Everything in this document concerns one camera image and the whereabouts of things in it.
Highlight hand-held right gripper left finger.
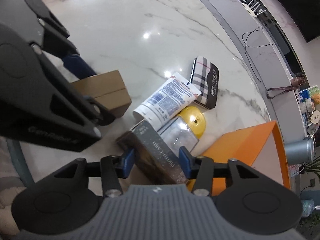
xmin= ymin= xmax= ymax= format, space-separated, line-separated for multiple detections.
xmin=54 ymin=147 xmax=135 ymax=197

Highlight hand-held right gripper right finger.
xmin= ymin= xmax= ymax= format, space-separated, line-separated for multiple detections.
xmin=179 ymin=147 xmax=258 ymax=196

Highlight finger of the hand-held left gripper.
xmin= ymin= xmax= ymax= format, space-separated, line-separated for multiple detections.
xmin=32 ymin=44 xmax=116 ymax=127
xmin=20 ymin=0 xmax=97 ymax=80

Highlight brown cardboard box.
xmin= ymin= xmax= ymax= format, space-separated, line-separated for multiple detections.
xmin=71 ymin=70 xmax=132 ymax=118

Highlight dark printed card box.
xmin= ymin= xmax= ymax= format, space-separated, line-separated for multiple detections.
xmin=116 ymin=119 xmax=189 ymax=185

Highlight orange cardboard box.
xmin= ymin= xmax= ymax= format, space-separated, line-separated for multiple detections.
xmin=186 ymin=120 xmax=292 ymax=193

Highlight plaid zip case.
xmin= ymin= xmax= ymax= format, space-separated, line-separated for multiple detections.
xmin=189 ymin=56 xmax=221 ymax=110

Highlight clear silver box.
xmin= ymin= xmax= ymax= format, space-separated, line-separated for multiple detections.
xmin=157 ymin=117 xmax=200 ymax=153

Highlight yellow round container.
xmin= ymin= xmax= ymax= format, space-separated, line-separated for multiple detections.
xmin=176 ymin=106 xmax=207 ymax=139

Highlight white lotion tube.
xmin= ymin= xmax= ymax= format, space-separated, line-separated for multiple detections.
xmin=132 ymin=72 xmax=202 ymax=126

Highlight woven handbag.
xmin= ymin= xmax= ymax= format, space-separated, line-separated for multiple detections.
xmin=290 ymin=164 xmax=306 ymax=177

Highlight grey trash can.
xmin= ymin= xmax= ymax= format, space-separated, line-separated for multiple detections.
xmin=284 ymin=137 xmax=316 ymax=164

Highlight long-leaf potted plant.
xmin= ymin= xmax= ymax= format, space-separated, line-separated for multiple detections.
xmin=302 ymin=156 xmax=320 ymax=178

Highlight blue water jug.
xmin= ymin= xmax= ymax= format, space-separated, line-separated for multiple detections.
xmin=301 ymin=199 xmax=318 ymax=217

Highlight stacked round tins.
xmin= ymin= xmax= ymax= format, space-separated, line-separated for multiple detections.
xmin=300 ymin=97 xmax=314 ymax=113

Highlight round hand fan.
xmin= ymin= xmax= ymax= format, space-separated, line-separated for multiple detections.
xmin=308 ymin=110 xmax=320 ymax=124

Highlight brown leather bag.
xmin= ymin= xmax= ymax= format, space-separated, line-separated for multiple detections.
xmin=266 ymin=76 xmax=307 ymax=99

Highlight colourful painting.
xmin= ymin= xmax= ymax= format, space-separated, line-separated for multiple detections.
xmin=298 ymin=85 xmax=320 ymax=111

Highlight white marble tv console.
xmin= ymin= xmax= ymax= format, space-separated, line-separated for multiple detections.
xmin=180 ymin=0 xmax=311 ymax=140

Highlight white router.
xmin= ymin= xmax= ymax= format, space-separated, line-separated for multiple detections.
xmin=243 ymin=0 xmax=262 ymax=18

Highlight black television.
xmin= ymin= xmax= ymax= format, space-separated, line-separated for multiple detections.
xmin=260 ymin=0 xmax=320 ymax=43

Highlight black cable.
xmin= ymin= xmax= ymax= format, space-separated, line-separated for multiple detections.
xmin=242 ymin=22 xmax=273 ymax=83

